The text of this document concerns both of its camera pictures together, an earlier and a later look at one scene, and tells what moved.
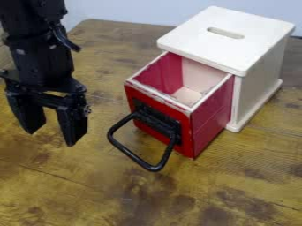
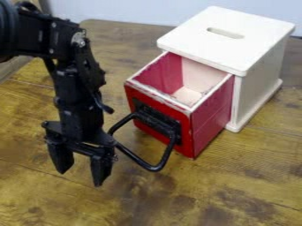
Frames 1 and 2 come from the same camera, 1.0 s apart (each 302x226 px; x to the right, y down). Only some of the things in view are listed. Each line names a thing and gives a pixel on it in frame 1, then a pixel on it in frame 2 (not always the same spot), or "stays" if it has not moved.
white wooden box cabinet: x=242 y=44 stays
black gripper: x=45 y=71 to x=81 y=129
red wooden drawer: x=196 y=91 stays
